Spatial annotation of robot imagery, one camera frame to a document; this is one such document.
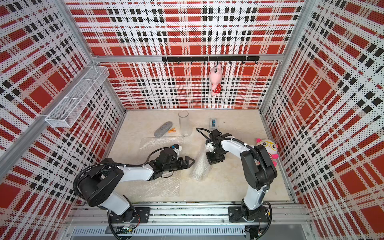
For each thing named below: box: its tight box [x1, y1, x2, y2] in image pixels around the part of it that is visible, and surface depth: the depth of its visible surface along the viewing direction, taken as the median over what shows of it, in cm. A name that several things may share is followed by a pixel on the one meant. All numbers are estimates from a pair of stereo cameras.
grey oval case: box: [154, 121, 173, 138], surface depth 109 cm
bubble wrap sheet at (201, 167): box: [192, 153, 211, 182], surface depth 86 cm
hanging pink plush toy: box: [209, 61, 223, 97], surface depth 95 cm
